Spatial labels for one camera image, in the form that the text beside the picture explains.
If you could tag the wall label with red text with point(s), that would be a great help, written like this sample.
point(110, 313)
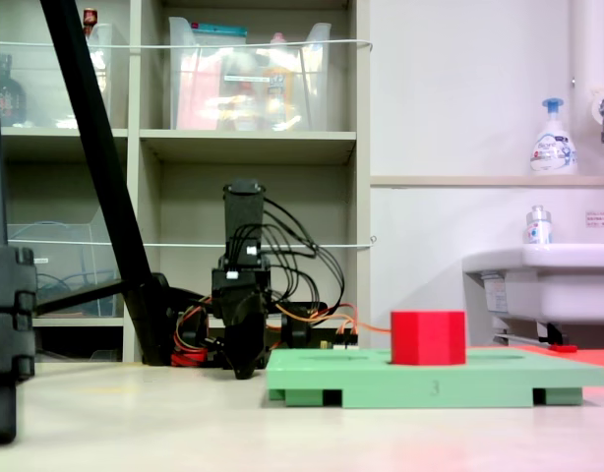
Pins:
point(602, 218)

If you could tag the green shape sorter board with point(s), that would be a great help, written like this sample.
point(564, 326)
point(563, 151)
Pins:
point(405, 386)

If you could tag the white sink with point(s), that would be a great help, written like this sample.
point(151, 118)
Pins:
point(567, 290)

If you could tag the small clear bottle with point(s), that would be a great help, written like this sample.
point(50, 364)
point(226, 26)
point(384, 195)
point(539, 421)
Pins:
point(538, 231)

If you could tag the dark glass bottle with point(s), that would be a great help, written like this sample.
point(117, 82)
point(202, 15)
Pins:
point(12, 98)

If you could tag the red octagonal pillar block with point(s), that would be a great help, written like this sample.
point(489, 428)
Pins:
point(430, 339)

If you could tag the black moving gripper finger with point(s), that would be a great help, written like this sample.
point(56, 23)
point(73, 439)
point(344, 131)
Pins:
point(240, 307)

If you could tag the large clear storage bin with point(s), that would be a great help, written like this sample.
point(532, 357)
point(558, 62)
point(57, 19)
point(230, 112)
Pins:
point(243, 98)

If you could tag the tall clear container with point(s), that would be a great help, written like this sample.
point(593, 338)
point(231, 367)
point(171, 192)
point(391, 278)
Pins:
point(105, 98)

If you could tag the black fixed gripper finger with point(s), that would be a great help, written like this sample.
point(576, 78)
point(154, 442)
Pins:
point(245, 351)

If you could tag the beige shelf unit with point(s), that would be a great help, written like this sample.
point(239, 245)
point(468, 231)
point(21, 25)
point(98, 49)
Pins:
point(248, 140)

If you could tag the white foam soap bottle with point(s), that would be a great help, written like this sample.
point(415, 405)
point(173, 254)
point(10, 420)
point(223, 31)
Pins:
point(553, 152)

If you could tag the small red flat piece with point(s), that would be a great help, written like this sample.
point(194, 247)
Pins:
point(563, 348)

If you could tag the brown capped bottle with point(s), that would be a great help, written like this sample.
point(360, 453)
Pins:
point(89, 19)

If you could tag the notched black tripod leg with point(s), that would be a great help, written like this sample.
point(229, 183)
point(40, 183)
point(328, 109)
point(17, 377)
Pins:
point(7, 319)

